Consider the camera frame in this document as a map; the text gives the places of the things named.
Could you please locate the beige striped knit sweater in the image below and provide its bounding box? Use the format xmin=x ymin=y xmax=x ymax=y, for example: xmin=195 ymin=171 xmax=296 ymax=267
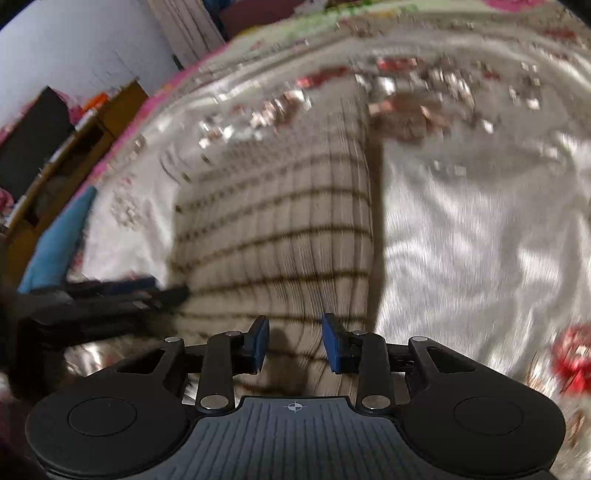
xmin=168 ymin=78 xmax=374 ymax=396

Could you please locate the blue knit garment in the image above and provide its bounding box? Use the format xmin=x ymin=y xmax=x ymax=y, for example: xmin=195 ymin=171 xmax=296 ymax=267
xmin=18 ymin=186 xmax=97 ymax=293

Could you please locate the wooden side cabinet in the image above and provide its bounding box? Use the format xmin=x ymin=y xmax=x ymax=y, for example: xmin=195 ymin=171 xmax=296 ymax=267
xmin=1 ymin=81 xmax=147 ymax=287

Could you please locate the dark wooden furniture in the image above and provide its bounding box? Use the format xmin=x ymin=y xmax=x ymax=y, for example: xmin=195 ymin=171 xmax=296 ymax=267
xmin=0 ymin=87 xmax=74 ymax=201

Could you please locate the silver floral satin bedspread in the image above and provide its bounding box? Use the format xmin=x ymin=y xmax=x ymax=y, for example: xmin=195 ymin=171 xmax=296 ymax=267
xmin=68 ymin=4 xmax=590 ymax=479

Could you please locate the maroon headboard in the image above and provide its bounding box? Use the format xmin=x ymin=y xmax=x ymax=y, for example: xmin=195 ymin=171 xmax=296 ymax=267
xmin=219 ymin=0 xmax=304 ymax=38

